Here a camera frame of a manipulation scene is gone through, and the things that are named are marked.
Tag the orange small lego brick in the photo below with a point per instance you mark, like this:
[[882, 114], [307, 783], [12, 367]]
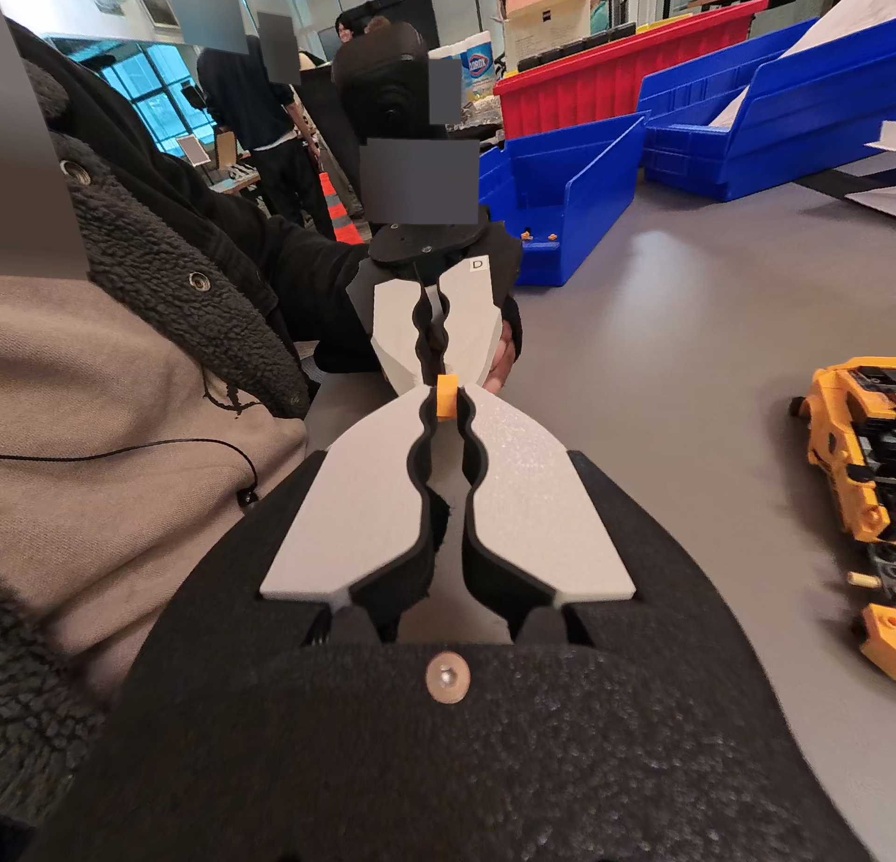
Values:
[[446, 397]]

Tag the orange traffic cone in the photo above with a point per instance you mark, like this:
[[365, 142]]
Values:
[[339, 211]]

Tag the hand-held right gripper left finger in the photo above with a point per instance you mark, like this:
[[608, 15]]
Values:
[[357, 505]]

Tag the person's left forearm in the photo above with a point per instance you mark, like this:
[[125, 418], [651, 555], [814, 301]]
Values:
[[301, 281]]

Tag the red plastic bin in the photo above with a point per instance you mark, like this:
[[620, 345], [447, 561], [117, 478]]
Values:
[[595, 85]]

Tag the person's beige hoodie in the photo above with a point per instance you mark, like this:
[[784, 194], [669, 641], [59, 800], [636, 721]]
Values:
[[105, 400]]

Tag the orange lego car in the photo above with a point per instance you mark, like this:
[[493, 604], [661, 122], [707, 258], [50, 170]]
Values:
[[847, 442]]

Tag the pile of loose lego pieces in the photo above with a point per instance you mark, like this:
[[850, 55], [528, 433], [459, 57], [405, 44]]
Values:
[[551, 236]]

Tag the blue plastic bin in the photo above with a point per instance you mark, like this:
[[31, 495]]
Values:
[[595, 176], [693, 85], [805, 141]]

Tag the person's left hand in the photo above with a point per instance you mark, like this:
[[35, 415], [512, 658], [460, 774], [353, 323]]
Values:
[[505, 358]]

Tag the cleaning wipes canister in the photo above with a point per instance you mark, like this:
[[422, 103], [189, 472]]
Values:
[[444, 52], [478, 64]]

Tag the row of black jars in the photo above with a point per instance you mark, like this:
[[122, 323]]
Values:
[[560, 50]]

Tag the white paper bag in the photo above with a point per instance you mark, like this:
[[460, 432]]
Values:
[[840, 29], [878, 197]]

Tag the person's dark fleece jacket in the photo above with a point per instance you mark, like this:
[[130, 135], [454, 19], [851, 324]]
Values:
[[154, 260]]

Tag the black earphone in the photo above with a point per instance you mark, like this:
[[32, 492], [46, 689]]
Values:
[[246, 496]]

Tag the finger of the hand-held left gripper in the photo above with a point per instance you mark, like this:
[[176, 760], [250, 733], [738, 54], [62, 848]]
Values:
[[395, 330], [472, 316]]

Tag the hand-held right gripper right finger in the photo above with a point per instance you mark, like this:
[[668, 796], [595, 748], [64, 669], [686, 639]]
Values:
[[546, 519]]

